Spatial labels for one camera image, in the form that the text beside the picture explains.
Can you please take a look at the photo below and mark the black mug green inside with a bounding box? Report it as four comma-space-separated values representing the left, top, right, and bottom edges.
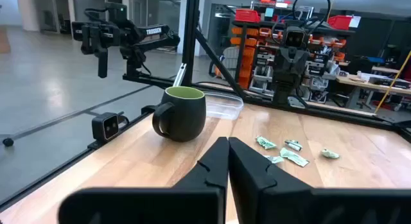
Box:
152, 85, 207, 143

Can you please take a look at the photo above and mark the clear bag of green items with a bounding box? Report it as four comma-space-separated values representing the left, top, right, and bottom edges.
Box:
204, 91, 245, 121

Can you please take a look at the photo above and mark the wooden work desk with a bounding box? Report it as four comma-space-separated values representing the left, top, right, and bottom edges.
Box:
335, 65, 411, 111

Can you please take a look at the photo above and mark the silver aluminium bar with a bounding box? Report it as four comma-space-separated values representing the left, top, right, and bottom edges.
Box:
173, 63, 187, 87

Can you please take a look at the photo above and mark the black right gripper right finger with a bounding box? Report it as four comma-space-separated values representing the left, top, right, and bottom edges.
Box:
228, 136, 411, 224

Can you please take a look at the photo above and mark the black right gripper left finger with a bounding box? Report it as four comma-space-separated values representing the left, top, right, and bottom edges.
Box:
57, 136, 230, 224

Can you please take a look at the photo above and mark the yellow cord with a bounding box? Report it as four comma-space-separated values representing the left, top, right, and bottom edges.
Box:
374, 49, 411, 115

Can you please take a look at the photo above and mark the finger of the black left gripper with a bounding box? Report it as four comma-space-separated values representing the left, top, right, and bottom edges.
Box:
290, 56, 299, 80
281, 56, 291, 80

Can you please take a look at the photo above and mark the green white sweetener packet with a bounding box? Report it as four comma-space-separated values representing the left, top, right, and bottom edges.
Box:
256, 135, 277, 150
279, 148, 310, 168
284, 139, 303, 151
263, 155, 285, 164
321, 148, 340, 160

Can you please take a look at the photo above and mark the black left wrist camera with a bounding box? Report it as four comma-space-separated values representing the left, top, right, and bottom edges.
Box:
283, 26, 306, 49

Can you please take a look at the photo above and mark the red storage bin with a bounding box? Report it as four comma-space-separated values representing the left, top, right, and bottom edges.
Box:
235, 8, 261, 23
327, 15, 353, 31

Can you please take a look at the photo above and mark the black table-level camera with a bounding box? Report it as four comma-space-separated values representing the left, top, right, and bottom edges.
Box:
91, 112, 120, 143

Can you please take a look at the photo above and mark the shelf rack with orange bins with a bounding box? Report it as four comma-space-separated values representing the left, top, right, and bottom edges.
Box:
230, 1, 356, 101

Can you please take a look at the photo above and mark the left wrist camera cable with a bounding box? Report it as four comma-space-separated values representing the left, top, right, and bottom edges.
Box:
271, 0, 332, 35

